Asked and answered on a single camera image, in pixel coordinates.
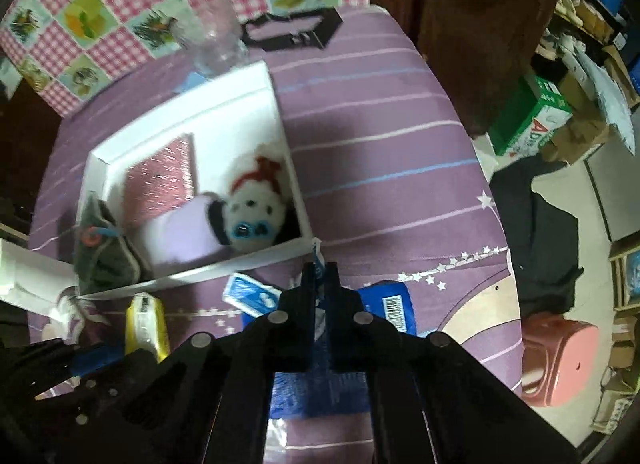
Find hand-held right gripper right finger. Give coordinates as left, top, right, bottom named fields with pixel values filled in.
left=327, top=261, right=583, bottom=464

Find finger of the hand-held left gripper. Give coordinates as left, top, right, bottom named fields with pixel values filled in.
left=70, top=344, right=126, bottom=380

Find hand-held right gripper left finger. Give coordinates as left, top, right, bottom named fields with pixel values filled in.
left=150, top=263, right=318, bottom=464

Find blue packet with yellow print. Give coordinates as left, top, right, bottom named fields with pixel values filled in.
left=270, top=281, right=416, bottom=420

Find blue packet with cartoon print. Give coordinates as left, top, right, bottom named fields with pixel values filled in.
left=222, top=272, right=283, bottom=317

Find white black plush dog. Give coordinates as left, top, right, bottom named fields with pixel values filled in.
left=207, top=141, right=293, bottom=250

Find lavender foam sponge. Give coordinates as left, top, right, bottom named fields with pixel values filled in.
left=145, top=194, right=236, bottom=265

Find white cardboard box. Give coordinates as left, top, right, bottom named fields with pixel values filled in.
left=75, top=60, right=315, bottom=297

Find white paper towel roll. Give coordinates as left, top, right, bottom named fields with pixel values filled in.
left=0, top=239, right=76, bottom=315

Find pink plastic stool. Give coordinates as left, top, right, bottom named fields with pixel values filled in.
left=520, top=315, right=600, bottom=407

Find black bag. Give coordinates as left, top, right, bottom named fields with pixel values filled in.
left=500, top=164, right=586, bottom=315

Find stacked cardboard boxes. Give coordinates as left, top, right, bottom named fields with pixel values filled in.
left=592, top=236, right=640, bottom=437

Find green cardboard box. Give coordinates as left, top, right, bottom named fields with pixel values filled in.
left=489, top=75, right=573, bottom=157

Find clear plastic cup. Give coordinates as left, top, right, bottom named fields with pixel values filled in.
left=172, top=0, right=248, bottom=77

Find brown wooden cabinet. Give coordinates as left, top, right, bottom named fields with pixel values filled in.
left=367, top=0, right=558, bottom=135

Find grey plastic bag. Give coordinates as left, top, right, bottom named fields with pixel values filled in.
left=562, top=41, right=640, bottom=155

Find cluttered storage shelf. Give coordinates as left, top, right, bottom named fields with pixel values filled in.
left=535, top=0, right=640, bottom=95

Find pink ring with blue clip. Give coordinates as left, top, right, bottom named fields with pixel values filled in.
left=80, top=225, right=121, bottom=247

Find black plastic frame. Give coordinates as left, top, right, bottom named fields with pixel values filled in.
left=241, top=6, right=343, bottom=52

